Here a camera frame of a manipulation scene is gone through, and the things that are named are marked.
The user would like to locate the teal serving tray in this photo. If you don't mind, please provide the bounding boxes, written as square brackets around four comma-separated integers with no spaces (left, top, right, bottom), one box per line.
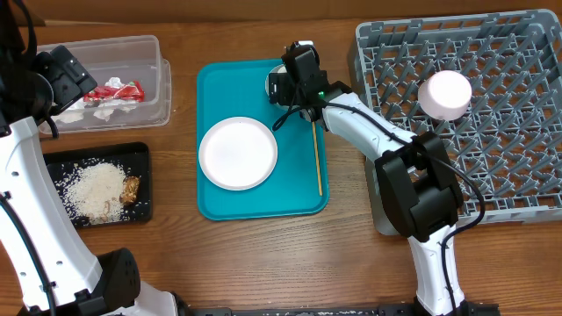
[197,59,329,221]

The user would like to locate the grey bowl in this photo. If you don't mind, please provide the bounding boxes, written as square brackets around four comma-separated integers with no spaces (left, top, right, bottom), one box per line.
[265,65,287,107]

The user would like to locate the large white plate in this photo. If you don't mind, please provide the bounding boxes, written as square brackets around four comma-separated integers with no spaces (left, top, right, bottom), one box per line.
[198,117,277,191]

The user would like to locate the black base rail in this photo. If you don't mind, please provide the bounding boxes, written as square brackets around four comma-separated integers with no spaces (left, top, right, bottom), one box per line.
[187,302,501,316]

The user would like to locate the black rectangular tray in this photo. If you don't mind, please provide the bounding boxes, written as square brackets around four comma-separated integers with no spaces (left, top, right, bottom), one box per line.
[44,142,153,228]

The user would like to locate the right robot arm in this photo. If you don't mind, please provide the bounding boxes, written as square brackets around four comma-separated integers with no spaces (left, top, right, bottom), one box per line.
[266,41,465,315]

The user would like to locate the white rice pile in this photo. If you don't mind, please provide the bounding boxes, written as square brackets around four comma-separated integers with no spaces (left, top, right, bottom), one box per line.
[54,162,126,226]

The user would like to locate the wooden chopstick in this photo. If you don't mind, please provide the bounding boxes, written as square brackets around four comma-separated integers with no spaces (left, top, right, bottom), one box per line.
[311,121,323,197]

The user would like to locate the clear plastic bin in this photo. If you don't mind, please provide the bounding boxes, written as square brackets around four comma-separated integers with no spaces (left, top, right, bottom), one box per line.
[55,35,172,133]

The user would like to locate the white tissue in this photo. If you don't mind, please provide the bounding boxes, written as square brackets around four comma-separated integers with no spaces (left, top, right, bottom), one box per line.
[53,99,87,124]
[94,77,136,121]

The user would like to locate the brown food scraps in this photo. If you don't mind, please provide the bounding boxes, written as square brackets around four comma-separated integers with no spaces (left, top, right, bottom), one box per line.
[100,176,141,222]

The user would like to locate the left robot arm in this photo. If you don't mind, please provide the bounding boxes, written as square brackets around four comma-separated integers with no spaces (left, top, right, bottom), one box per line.
[1,1,189,315]

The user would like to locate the small white plate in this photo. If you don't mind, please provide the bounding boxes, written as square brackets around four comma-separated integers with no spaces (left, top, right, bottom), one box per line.
[417,70,472,121]

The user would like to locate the red snack wrapper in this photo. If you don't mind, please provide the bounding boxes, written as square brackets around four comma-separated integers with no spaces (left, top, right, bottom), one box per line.
[83,81,145,102]

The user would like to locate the grey dishwasher rack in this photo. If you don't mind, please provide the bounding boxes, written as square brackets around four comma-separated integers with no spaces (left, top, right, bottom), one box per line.
[348,10,561,223]

